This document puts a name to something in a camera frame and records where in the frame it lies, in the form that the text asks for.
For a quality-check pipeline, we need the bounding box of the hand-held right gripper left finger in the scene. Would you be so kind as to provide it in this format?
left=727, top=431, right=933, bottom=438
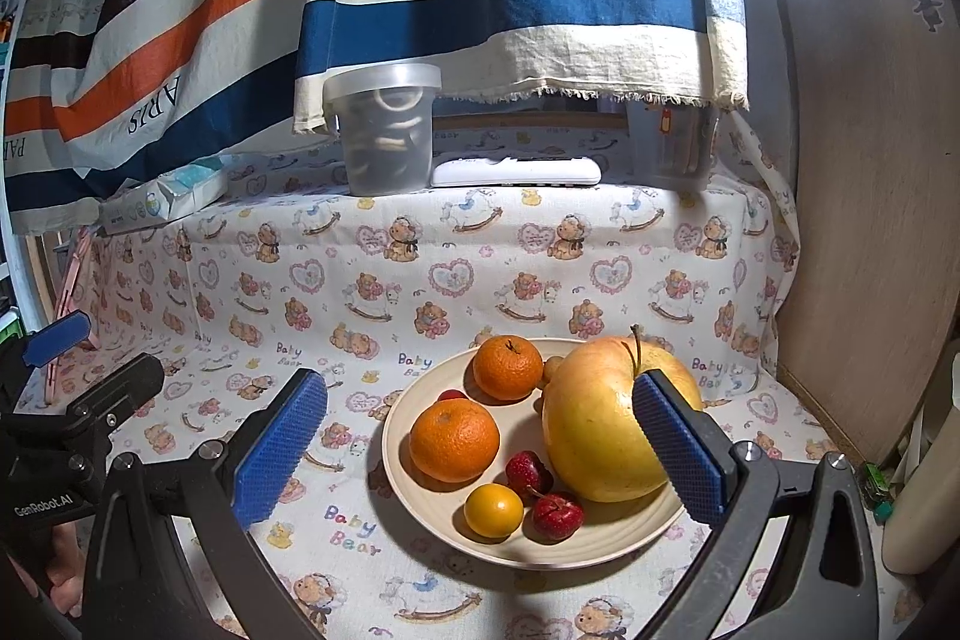
left=79, top=368, right=329, bottom=640

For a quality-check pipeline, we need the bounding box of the cream round plate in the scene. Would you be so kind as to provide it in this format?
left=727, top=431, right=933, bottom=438
left=381, top=338, right=695, bottom=566

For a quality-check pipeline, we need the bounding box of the tablet in pink case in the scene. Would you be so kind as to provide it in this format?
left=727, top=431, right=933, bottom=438
left=45, top=227, right=102, bottom=405

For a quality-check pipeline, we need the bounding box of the white rounded object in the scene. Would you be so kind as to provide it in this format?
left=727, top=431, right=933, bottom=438
left=881, top=340, right=960, bottom=577

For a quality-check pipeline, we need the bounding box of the small green object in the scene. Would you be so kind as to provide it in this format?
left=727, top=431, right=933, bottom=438
left=859, top=460, right=893, bottom=521

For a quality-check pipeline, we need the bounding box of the baby wipes pack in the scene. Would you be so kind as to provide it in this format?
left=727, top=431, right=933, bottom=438
left=97, top=154, right=230, bottom=236

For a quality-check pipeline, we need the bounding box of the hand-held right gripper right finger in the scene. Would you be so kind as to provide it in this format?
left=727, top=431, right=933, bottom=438
left=632, top=368, right=884, bottom=640

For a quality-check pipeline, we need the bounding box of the clear plastic container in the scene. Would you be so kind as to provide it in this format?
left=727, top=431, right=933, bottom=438
left=626, top=104, right=721, bottom=191

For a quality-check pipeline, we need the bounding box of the large yellow red apple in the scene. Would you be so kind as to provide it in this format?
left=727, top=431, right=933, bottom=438
left=542, top=325, right=706, bottom=504

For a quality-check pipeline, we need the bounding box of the white remote control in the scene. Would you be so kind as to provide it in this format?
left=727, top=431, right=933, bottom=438
left=430, top=155, right=603, bottom=189

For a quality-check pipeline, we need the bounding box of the small yellow plum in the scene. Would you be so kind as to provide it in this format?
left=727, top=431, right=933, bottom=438
left=463, top=484, right=524, bottom=540

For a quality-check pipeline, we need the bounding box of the wooden board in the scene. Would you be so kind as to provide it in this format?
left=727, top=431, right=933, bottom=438
left=750, top=0, right=960, bottom=468

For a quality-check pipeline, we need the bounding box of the orange mandarin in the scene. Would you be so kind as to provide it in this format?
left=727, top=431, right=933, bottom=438
left=472, top=335, right=545, bottom=402
left=409, top=399, right=501, bottom=483

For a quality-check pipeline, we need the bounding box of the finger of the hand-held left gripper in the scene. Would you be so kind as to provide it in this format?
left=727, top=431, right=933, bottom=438
left=0, top=308, right=95, bottom=378
left=64, top=353, right=166, bottom=438

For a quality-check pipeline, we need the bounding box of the person's left hand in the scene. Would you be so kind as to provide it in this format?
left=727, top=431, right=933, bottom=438
left=22, top=520, right=85, bottom=618

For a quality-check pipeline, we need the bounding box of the teddy bear printed cloth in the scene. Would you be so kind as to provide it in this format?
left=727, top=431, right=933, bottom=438
left=22, top=130, right=931, bottom=640

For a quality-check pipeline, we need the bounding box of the clear plastic tub with lid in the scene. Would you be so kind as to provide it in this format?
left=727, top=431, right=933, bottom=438
left=322, top=62, right=443, bottom=197

